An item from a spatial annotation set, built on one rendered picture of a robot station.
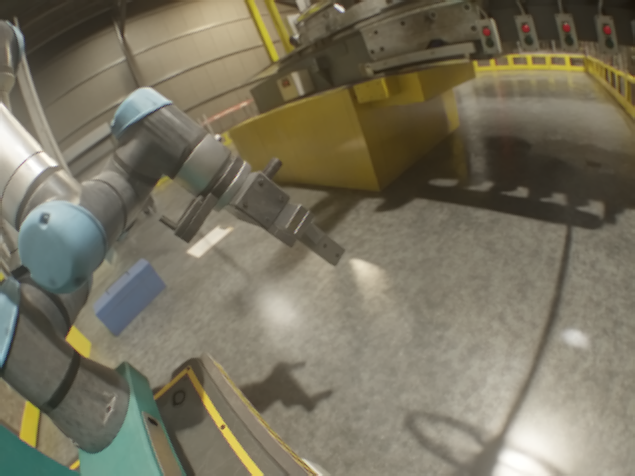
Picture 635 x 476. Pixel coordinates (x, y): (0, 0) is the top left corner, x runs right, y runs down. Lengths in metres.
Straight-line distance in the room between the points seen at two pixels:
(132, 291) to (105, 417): 1.32
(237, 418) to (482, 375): 0.54
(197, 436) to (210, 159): 0.39
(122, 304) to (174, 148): 1.43
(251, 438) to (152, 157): 0.37
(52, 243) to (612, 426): 0.92
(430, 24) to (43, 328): 1.62
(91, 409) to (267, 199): 0.36
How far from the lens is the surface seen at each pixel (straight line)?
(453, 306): 0.82
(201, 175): 0.32
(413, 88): 1.30
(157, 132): 0.32
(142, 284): 1.69
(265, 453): 0.38
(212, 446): 0.43
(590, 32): 1.34
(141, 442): 0.38
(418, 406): 0.68
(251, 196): 0.30
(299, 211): 0.28
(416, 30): 1.52
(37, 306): 0.42
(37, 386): 0.40
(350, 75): 1.87
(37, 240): 0.24
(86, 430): 0.43
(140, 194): 0.35
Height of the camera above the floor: 0.64
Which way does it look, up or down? 30 degrees down
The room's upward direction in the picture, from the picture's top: 24 degrees counter-clockwise
